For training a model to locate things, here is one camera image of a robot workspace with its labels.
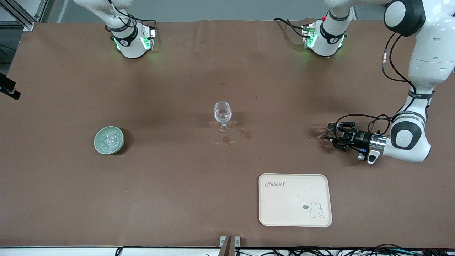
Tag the brown vertical post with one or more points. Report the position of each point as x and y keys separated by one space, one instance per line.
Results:
x=226 y=249

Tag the grey metal bracket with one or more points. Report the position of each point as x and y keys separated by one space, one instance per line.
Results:
x=237 y=241

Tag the brown table cover sheet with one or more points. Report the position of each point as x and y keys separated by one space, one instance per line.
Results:
x=177 y=195

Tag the clear ice cubes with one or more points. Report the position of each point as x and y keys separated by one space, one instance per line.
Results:
x=110 y=141

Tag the green ceramic bowl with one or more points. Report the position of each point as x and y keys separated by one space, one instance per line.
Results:
x=99 y=146

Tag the clear wine glass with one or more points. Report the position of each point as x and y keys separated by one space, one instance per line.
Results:
x=223 y=112

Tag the aluminium frame post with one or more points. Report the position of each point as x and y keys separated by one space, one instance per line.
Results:
x=21 y=16

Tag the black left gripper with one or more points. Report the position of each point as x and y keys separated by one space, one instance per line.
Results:
x=359 y=137

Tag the metal jigger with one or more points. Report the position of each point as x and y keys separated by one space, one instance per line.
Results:
x=331 y=126

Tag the cream rabbit print tray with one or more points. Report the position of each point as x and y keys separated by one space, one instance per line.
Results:
x=291 y=202

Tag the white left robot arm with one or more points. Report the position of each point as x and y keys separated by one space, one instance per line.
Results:
x=430 y=67

